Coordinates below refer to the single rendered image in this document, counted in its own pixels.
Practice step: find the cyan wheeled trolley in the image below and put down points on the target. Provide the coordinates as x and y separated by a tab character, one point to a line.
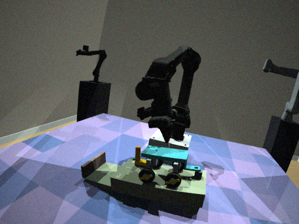
155	158

